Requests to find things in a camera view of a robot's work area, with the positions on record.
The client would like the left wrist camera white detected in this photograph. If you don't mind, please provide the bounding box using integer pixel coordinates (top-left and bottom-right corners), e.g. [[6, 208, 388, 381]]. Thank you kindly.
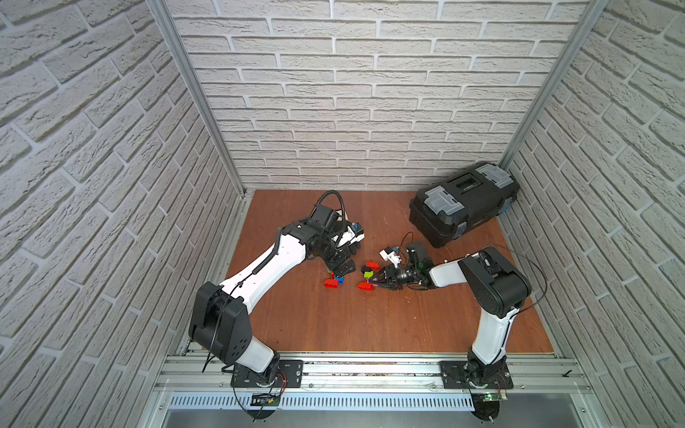
[[340, 223, 365, 245]]

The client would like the black plastic toolbox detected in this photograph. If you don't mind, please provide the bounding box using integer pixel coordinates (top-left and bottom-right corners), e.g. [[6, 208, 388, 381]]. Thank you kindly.
[[410, 162, 520, 248]]

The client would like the aluminium rail frame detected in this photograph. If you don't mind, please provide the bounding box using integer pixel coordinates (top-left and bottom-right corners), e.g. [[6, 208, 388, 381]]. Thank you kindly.
[[138, 342, 601, 427]]

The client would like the red round lego piece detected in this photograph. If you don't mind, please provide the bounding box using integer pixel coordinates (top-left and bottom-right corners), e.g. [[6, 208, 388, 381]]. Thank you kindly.
[[361, 261, 381, 272]]

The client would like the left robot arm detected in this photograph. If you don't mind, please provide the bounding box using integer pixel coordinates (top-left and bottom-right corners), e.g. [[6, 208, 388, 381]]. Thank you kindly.
[[188, 205, 364, 374]]

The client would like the red curved lego brick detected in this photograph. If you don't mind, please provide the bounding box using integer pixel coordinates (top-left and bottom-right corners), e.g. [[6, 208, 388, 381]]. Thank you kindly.
[[324, 278, 339, 289], [358, 282, 376, 292]]

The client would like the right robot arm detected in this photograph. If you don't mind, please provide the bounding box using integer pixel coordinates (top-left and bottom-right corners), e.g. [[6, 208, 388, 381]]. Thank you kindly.
[[360, 242, 532, 386]]

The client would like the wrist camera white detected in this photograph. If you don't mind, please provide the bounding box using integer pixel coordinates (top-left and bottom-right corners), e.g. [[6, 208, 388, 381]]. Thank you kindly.
[[340, 223, 365, 245], [379, 246, 402, 269]]

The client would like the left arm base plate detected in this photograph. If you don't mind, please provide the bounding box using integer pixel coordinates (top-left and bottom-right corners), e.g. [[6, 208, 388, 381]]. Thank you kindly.
[[231, 360, 304, 389]]

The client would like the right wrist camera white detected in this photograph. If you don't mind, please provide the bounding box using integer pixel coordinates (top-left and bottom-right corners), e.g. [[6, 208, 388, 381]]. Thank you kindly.
[[379, 246, 402, 269]]

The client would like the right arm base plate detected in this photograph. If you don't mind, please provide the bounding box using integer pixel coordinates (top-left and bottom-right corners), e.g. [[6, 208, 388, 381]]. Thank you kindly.
[[439, 358, 514, 390]]

